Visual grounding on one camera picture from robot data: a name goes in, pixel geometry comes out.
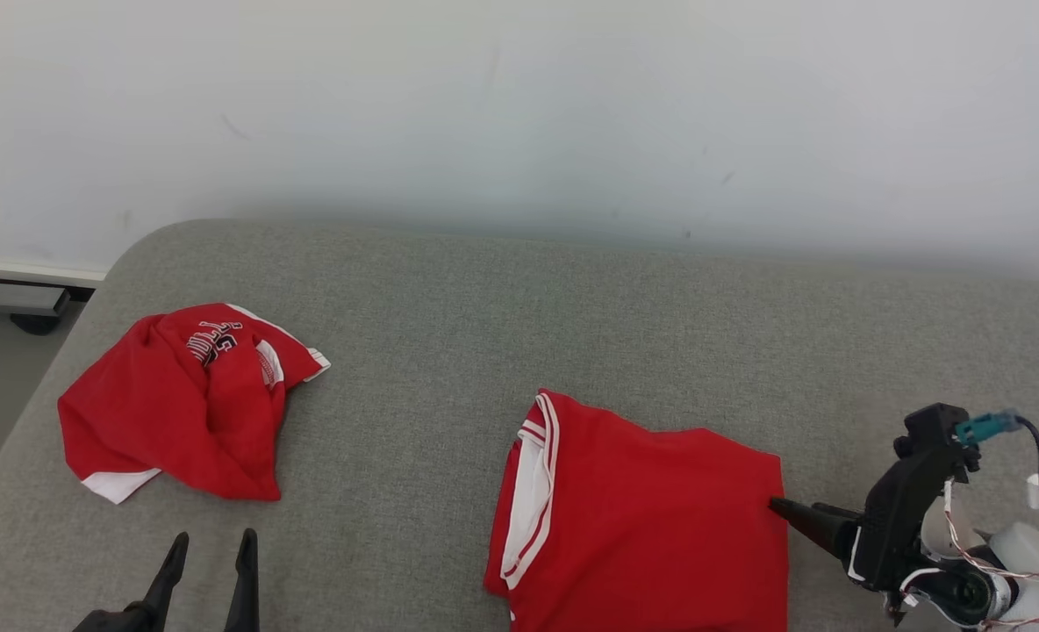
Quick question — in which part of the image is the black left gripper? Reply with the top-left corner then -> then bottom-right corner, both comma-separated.
72,528 -> 261,632

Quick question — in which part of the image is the white skirting board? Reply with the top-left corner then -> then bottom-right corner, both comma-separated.
0,260 -> 108,291

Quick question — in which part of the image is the red shorts white waistband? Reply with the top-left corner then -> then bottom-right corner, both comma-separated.
56,303 -> 333,506

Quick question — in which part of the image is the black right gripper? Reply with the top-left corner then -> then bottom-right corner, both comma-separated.
769,442 -> 960,592

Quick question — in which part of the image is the red basketball jersey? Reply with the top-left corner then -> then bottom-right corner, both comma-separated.
484,389 -> 791,632

